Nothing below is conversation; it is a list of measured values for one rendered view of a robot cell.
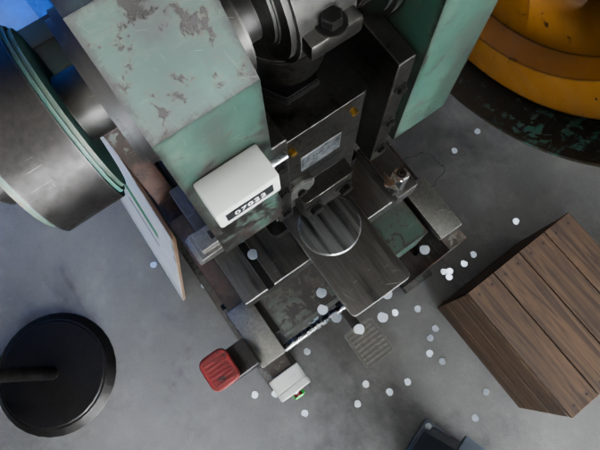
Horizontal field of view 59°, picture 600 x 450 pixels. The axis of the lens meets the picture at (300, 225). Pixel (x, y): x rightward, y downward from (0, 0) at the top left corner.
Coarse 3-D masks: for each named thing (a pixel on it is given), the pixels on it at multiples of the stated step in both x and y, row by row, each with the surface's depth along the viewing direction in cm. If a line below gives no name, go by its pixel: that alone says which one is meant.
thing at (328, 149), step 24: (336, 48) 70; (336, 72) 69; (264, 96) 68; (288, 96) 66; (312, 96) 68; (336, 96) 68; (360, 96) 69; (288, 120) 67; (312, 120) 67; (336, 120) 70; (360, 120) 77; (288, 144) 67; (312, 144) 73; (336, 144) 78; (312, 168) 82; (336, 168) 86; (312, 192) 85; (336, 192) 90
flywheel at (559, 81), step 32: (512, 0) 79; (544, 0) 74; (576, 0) 73; (512, 32) 83; (544, 32) 77; (576, 32) 72; (480, 64) 89; (512, 64) 82; (544, 64) 78; (576, 64) 74; (544, 96) 80; (576, 96) 74
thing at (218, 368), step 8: (216, 352) 100; (224, 352) 100; (208, 360) 100; (216, 360) 100; (224, 360) 100; (232, 360) 100; (200, 368) 99; (208, 368) 99; (216, 368) 99; (224, 368) 99; (232, 368) 99; (208, 376) 99; (216, 376) 99; (224, 376) 99; (232, 376) 99; (216, 384) 98; (224, 384) 98
